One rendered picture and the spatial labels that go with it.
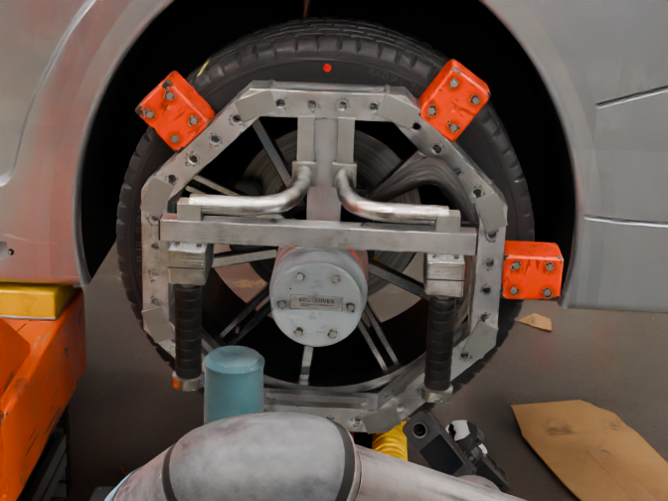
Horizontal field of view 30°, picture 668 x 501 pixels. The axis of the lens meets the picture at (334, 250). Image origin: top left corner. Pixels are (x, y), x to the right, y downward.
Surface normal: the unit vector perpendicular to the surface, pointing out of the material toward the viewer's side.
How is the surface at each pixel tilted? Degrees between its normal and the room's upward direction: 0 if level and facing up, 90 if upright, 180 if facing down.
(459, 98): 90
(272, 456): 44
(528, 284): 90
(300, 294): 90
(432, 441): 72
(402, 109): 90
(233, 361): 0
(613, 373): 0
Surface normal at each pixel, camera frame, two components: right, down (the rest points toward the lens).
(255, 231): -0.04, 0.33
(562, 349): 0.04, -0.94
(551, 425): 0.11, -0.85
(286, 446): 0.10, -0.56
